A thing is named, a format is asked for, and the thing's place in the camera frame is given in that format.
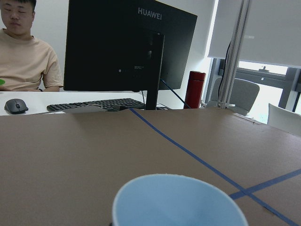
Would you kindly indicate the person in beige shirt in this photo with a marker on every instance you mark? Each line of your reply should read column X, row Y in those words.
column 26, row 62

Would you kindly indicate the black computer mouse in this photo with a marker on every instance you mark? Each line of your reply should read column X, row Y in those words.
column 15, row 106

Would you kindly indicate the aluminium frame post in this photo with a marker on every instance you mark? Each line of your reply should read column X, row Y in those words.
column 233, row 55

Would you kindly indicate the grey office chair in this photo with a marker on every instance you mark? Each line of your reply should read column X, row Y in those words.
column 243, row 96

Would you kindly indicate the brown paper table cover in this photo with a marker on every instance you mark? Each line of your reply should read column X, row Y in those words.
column 64, row 169

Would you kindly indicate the light blue plastic cup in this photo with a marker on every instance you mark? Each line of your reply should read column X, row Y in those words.
column 174, row 200

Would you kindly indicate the black keyboard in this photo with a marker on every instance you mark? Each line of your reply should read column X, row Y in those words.
column 109, row 105

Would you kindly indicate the dark red thermos bottle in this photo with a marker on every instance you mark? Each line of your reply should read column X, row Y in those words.
column 194, row 89

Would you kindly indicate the black computer monitor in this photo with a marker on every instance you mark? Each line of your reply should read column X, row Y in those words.
column 126, row 45

